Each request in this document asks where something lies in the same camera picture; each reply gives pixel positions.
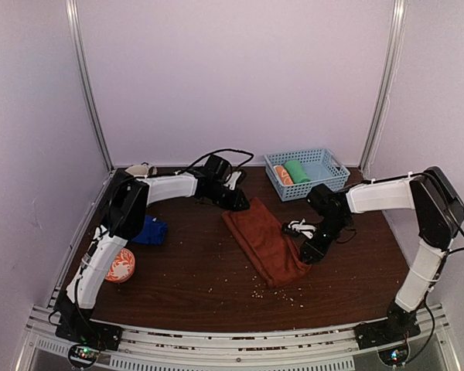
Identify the orange white rolled towel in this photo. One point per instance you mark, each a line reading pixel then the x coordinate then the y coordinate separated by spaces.
pixel 283 175

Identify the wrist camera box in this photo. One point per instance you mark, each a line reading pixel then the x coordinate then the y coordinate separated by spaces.
pixel 216 168
pixel 324 201

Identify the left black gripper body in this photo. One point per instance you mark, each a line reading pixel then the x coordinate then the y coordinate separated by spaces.
pixel 217 195

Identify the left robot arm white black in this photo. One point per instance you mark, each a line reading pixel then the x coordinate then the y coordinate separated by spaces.
pixel 123 220

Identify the brown towel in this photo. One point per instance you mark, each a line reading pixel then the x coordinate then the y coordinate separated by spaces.
pixel 273 254

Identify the aluminium frame post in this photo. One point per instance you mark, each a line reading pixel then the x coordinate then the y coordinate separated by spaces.
pixel 86 86
pixel 383 96

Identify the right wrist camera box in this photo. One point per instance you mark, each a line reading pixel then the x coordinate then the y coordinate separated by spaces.
pixel 324 201

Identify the light blue plastic basket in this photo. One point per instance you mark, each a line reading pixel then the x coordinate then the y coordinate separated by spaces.
pixel 320 164

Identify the green rolled towel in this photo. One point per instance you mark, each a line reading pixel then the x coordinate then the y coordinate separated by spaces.
pixel 296 171

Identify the front aluminium rail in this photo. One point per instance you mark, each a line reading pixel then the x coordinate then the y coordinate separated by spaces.
pixel 327 348

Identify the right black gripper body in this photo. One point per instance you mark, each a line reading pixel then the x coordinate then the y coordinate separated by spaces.
pixel 332 229

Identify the right aluminium frame post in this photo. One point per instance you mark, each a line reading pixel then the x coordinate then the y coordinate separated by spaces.
pixel 383 96

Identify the blue folded towel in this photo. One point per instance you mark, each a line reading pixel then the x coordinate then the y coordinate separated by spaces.
pixel 153 232

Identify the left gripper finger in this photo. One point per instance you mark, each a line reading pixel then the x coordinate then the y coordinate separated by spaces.
pixel 235 200
pixel 236 178

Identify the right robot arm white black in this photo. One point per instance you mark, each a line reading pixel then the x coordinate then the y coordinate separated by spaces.
pixel 439 211

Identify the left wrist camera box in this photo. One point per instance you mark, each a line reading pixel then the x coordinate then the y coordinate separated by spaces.
pixel 216 168

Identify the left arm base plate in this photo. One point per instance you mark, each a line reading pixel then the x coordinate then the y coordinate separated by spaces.
pixel 86 332

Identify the white patterned mug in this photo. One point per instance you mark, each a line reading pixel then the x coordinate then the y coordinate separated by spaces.
pixel 142 171

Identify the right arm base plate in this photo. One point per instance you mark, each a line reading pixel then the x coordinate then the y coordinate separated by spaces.
pixel 378 333

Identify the left aluminium frame post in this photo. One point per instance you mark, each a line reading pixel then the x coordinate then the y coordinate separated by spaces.
pixel 86 86

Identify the orange patterned bowl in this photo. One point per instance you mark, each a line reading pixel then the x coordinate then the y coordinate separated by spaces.
pixel 122 268

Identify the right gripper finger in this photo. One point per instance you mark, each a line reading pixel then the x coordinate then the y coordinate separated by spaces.
pixel 310 254
pixel 297 228

